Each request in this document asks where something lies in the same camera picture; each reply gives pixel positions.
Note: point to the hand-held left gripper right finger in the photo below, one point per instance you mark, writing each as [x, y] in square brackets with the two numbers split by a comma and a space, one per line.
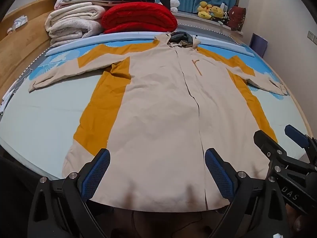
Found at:
[219, 176]

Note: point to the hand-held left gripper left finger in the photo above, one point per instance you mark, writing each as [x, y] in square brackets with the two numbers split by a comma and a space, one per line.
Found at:
[96, 173]

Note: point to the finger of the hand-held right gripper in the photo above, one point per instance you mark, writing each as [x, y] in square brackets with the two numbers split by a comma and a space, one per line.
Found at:
[296, 133]
[265, 141]

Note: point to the beige and mustard jacket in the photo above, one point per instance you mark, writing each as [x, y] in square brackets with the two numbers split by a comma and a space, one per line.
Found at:
[158, 119]

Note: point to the person's right hand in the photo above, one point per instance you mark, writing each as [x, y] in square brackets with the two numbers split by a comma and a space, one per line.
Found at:
[301, 224]

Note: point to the blue patterned bed sheet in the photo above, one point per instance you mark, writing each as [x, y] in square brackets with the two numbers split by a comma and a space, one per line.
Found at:
[44, 119]

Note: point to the grey mattress pad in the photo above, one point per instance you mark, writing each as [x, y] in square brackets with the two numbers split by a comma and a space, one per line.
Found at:
[205, 31]

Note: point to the dark red cushion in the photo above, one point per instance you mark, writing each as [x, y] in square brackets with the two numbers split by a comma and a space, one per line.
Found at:
[236, 17]

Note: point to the black and white plush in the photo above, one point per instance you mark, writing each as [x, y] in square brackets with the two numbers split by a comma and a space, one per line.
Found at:
[225, 17]

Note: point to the light blue foam strip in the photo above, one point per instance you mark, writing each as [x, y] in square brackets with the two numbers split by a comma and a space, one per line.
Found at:
[99, 41]

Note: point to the yellow bear plush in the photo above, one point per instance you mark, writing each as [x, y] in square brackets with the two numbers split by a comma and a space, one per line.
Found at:
[218, 11]

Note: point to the small white box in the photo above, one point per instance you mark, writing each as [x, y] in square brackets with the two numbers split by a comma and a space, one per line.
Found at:
[223, 6]

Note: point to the white fleece folded blanket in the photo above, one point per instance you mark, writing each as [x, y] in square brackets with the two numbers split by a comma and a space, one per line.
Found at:
[74, 29]

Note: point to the yellow duck plush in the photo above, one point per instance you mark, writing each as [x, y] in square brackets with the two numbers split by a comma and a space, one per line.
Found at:
[204, 8]

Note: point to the red folded blanket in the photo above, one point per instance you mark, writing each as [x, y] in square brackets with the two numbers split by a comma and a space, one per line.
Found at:
[138, 17]

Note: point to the cream folded blanket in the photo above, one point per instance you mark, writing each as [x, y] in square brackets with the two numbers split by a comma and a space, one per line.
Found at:
[74, 11]

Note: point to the white plush toy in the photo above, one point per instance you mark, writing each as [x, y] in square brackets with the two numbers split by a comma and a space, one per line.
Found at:
[174, 3]

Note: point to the tissue pack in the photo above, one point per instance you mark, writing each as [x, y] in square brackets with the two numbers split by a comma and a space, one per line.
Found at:
[19, 21]

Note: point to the white blanket with dark trim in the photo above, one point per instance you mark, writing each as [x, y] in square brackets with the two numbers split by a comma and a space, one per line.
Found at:
[128, 2]

